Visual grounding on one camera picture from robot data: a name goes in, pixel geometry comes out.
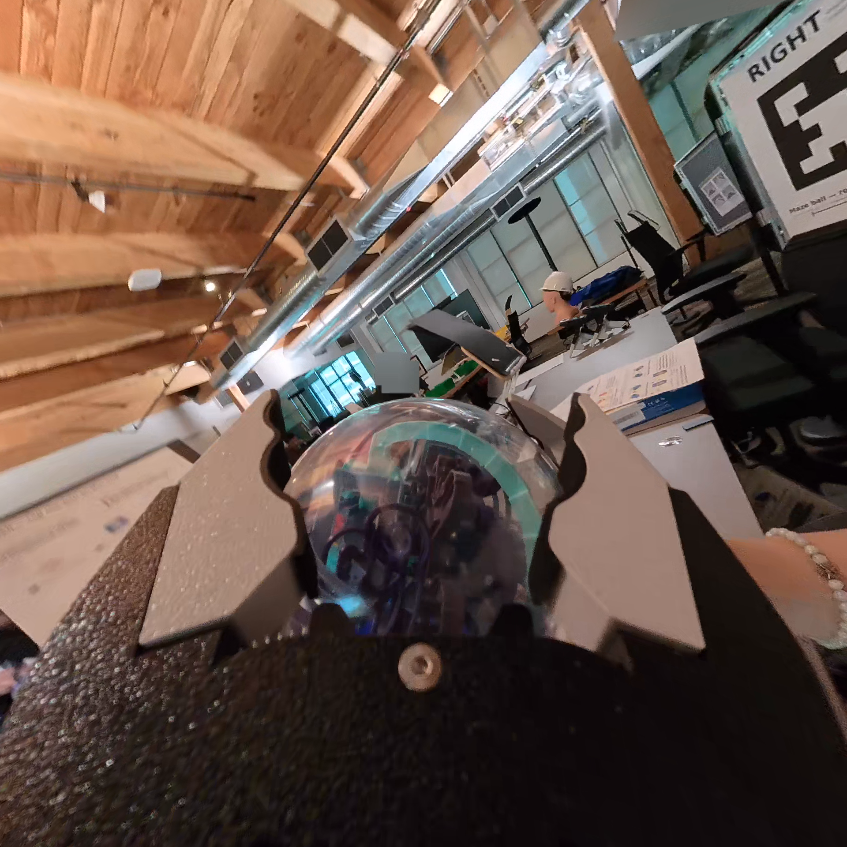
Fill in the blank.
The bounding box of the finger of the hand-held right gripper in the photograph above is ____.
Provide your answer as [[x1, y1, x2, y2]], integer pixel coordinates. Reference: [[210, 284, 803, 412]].
[[506, 395, 571, 465]]

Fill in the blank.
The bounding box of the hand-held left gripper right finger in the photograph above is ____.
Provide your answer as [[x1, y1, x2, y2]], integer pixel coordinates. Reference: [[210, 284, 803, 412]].
[[529, 392, 705, 656]]

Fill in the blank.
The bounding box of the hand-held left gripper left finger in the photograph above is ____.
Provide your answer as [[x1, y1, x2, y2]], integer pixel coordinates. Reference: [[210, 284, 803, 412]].
[[138, 389, 319, 649]]

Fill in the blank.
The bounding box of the clear plastic maze ball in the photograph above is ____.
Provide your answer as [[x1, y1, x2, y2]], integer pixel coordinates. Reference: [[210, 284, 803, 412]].
[[285, 397, 563, 639]]

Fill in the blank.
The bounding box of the person's right forearm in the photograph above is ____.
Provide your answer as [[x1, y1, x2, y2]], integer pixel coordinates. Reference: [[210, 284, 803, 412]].
[[727, 529, 847, 649]]

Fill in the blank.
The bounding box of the green plastic bin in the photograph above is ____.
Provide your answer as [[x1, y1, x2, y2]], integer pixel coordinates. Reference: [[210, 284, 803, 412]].
[[423, 363, 482, 398]]

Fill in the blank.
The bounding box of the dark grey board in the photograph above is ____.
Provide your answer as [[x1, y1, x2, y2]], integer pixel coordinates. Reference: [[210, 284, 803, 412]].
[[407, 310, 527, 379]]

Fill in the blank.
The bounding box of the mannequin torso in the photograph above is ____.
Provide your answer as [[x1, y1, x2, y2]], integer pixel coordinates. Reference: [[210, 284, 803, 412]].
[[546, 291, 585, 333]]

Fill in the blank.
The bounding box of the folded printed leaflet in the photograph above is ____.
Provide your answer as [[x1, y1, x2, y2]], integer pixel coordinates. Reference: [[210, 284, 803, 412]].
[[576, 337, 704, 414]]

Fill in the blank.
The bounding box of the blue labelled cardboard box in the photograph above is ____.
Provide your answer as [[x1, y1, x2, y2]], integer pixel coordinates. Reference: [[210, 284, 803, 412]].
[[609, 382, 708, 434]]

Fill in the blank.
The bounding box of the large black monitor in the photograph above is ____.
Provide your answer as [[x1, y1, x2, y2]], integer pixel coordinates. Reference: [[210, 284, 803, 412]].
[[442, 289, 492, 333]]

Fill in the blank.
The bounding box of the blue bag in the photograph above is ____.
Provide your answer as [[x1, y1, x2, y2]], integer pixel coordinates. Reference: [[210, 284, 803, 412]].
[[574, 266, 641, 307]]

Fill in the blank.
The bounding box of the black office chair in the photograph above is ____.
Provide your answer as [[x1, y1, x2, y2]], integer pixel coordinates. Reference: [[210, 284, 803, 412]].
[[615, 212, 710, 307], [695, 291, 847, 467], [662, 271, 749, 326]]

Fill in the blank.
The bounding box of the black floor lamp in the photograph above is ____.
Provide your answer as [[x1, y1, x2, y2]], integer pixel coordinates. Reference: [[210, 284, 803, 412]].
[[508, 197, 558, 274]]

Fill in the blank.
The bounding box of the small grey framed sign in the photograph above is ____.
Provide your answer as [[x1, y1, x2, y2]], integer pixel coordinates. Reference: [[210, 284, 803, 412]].
[[674, 132, 753, 236]]

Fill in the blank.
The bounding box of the black framed marker sign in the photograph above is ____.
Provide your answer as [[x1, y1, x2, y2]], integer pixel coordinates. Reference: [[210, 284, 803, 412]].
[[705, 0, 847, 249]]

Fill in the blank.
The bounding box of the white bead bracelet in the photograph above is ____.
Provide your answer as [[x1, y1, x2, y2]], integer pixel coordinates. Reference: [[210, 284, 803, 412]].
[[766, 526, 847, 649]]

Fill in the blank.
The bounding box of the silver spiral air duct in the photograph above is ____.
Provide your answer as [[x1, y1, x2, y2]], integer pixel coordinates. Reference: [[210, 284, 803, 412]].
[[210, 99, 610, 391]]

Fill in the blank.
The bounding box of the duct vent grille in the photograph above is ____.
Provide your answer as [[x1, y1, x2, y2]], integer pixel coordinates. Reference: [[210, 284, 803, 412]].
[[306, 218, 352, 272]]

